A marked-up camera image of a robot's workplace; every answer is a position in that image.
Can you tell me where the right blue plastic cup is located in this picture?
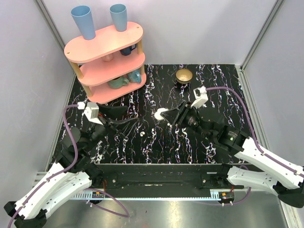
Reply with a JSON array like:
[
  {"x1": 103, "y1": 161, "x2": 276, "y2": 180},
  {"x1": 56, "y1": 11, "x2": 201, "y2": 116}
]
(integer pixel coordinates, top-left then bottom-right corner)
[{"x1": 110, "y1": 4, "x2": 127, "y2": 32}]

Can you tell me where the pink three-tier shelf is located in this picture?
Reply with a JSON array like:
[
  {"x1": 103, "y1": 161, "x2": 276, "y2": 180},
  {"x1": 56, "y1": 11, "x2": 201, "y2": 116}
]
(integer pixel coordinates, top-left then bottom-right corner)
[{"x1": 64, "y1": 21, "x2": 146, "y2": 104}]

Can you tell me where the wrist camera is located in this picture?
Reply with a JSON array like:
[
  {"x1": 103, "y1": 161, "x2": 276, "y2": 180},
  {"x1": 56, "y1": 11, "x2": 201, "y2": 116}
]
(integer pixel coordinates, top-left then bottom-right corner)
[
  {"x1": 84, "y1": 102, "x2": 101, "y2": 124},
  {"x1": 191, "y1": 86, "x2": 208, "y2": 109}
]

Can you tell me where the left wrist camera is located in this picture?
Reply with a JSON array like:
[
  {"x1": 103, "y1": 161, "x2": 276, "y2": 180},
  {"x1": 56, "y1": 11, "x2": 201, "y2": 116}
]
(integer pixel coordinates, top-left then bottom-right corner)
[{"x1": 84, "y1": 102, "x2": 101, "y2": 124}]

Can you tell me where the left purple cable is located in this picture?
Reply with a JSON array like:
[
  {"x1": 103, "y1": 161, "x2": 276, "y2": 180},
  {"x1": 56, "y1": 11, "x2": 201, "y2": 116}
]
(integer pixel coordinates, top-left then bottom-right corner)
[{"x1": 7, "y1": 102, "x2": 130, "y2": 228}]

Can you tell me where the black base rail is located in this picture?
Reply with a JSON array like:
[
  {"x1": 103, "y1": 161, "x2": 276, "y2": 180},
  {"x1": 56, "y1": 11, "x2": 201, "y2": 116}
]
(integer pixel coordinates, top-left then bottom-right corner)
[{"x1": 91, "y1": 164, "x2": 232, "y2": 190}]

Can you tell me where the pink cup on shelf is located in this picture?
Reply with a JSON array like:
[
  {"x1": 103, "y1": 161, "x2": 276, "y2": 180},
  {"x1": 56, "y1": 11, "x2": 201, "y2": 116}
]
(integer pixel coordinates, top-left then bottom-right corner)
[{"x1": 102, "y1": 53, "x2": 114, "y2": 62}]

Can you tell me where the teal ceramic mug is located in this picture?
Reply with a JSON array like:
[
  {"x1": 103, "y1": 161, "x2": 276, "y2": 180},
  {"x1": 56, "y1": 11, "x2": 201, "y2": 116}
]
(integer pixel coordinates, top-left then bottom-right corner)
[{"x1": 107, "y1": 76, "x2": 129, "y2": 89}]

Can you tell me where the purple cable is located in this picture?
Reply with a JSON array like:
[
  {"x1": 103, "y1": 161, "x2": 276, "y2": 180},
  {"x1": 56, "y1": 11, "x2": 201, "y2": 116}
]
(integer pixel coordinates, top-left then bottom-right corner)
[
  {"x1": 7, "y1": 102, "x2": 130, "y2": 228},
  {"x1": 197, "y1": 86, "x2": 304, "y2": 206}
]

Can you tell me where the gold patterned bowl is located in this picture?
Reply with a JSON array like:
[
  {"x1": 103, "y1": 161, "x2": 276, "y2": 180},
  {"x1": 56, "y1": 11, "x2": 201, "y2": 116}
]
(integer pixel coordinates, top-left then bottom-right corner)
[{"x1": 175, "y1": 69, "x2": 193, "y2": 84}]

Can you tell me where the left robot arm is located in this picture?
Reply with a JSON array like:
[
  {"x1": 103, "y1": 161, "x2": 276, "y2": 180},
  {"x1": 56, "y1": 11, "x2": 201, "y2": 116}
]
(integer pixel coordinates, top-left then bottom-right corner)
[{"x1": 4, "y1": 102, "x2": 138, "y2": 228}]

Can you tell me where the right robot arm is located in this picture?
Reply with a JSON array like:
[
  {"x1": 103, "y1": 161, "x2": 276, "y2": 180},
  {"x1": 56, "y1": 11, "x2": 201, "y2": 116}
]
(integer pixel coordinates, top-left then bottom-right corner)
[{"x1": 154, "y1": 101, "x2": 304, "y2": 208}]

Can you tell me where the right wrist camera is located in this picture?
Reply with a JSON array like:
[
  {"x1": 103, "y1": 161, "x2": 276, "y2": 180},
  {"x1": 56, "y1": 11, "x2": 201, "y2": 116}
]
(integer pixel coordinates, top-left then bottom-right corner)
[{"x1": 191, "y1": 86, "x2": 208, "y2": 109}]

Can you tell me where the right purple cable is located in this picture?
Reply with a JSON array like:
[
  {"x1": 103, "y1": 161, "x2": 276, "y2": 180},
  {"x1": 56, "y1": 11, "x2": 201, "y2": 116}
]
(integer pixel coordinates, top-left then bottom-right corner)
[{"x1": 197, "y1": 86, "x2": 304, "y2": 206}]

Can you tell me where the light blue butterfly mug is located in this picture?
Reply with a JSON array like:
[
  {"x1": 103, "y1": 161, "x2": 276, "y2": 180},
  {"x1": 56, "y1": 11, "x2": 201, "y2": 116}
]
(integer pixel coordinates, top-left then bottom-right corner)
[{"x1": 127, "y1": 69, "x2": 142, "y2": 83}]

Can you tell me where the blue plastic cup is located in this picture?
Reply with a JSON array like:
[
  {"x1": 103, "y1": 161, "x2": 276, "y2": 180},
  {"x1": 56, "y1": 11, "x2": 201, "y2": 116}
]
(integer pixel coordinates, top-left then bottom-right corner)
[
  {"x1": 71, "y1": 5, "x2": 96, "y2": 40},
  {"x1": 110, "y1": 4, "x2": 127, "y2": 32}
]

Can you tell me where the white earbud charging case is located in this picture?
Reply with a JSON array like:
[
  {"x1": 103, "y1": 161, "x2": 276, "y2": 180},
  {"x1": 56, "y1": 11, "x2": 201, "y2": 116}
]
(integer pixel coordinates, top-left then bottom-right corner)
[{"x1": 154, "y1": 108, "x2": 168, "y2": 121}]

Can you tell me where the left blue plastic cup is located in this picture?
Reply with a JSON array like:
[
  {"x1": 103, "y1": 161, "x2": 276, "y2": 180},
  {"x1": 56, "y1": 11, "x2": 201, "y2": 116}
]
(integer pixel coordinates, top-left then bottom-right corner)
[{"x1": 71, "y1": 5, "x2": 96, "y2": 40}]

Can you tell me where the dark blue mug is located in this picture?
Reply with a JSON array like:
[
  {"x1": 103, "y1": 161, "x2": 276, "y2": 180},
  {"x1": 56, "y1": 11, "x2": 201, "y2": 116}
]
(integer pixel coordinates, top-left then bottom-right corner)
[{"x1": 120, "y1": 44, "x2": 137, "y2": 56}]

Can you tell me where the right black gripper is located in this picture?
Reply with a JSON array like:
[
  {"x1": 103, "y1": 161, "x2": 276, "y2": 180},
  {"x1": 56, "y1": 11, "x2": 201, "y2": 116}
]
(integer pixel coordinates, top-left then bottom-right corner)
[{"x1": 161, "y1": 99, "x2": 213, "y2": 141}]

